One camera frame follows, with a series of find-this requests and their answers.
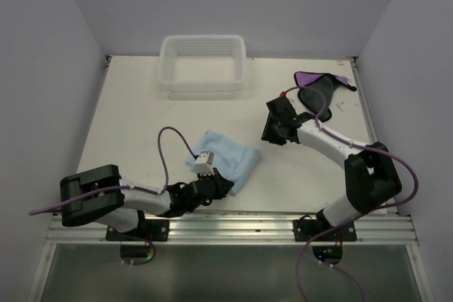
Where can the light blue towel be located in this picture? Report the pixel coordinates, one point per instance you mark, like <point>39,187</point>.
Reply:
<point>234,161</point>

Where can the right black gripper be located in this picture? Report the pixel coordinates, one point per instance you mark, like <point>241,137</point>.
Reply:
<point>268,136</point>

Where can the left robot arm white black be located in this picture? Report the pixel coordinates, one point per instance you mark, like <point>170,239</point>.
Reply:
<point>101,196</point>

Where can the left black base bracket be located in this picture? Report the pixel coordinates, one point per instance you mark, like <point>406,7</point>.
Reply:
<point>153,230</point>

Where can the purple and grey towel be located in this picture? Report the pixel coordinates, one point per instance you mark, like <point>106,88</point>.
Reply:
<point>316,91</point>

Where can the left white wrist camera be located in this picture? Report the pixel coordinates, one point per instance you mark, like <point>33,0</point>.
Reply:
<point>203,163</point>

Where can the right black base bracket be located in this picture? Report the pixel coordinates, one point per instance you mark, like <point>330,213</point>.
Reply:
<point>307,226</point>

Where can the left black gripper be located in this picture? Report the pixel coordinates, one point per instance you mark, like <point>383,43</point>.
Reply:
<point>223,184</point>

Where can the black base bracket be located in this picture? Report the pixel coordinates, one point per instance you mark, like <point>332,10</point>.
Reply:
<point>153,230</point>
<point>307,226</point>

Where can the white plastic basket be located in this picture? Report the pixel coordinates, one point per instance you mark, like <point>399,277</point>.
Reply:
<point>202,63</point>

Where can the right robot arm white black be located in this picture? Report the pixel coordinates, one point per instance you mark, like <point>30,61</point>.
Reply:
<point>370,175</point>

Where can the aluminium mounting rail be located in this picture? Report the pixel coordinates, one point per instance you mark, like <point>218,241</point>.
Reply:
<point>243,229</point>

